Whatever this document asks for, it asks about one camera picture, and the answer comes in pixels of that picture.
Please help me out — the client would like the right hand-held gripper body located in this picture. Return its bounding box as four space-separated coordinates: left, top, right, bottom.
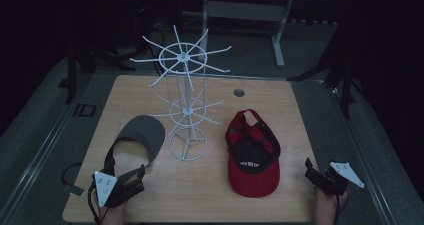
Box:
316 161 365 197

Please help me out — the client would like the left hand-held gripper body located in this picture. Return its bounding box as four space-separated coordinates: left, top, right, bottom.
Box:
89 170 145 209

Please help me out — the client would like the grey sun visor cap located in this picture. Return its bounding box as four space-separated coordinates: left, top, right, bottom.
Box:
103 114 167 177

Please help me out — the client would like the red baseball cap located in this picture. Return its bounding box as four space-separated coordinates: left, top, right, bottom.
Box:
224 108 282 199

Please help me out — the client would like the white wire display rack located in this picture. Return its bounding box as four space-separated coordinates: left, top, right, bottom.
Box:
129 24 233 162

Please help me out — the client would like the person's left hand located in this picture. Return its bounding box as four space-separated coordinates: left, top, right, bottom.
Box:
95 199 128 225

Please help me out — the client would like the person's right hand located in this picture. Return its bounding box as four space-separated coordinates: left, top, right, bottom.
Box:
314 186 350 225

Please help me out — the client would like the grey tape piece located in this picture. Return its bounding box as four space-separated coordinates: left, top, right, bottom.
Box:
62 183 86 197

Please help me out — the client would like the black metal stand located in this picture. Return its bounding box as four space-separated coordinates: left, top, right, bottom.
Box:
64 39 98 105
288 14 359 120

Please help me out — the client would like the black tripod stand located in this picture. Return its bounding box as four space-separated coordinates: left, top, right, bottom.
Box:
88 0 168 73

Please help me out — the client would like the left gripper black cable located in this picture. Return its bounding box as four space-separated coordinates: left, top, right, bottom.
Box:
86 181 102 225

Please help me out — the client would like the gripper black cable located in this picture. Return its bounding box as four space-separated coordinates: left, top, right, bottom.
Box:
334 188 351 225
86 181 102 225

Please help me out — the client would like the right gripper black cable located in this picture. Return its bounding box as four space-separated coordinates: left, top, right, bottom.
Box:
334 188 351 225

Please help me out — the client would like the black cable loop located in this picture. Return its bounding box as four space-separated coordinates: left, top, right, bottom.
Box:
60 162 83 187

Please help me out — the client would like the white metal desk frame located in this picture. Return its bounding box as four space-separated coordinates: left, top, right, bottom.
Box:
199 0 298 69

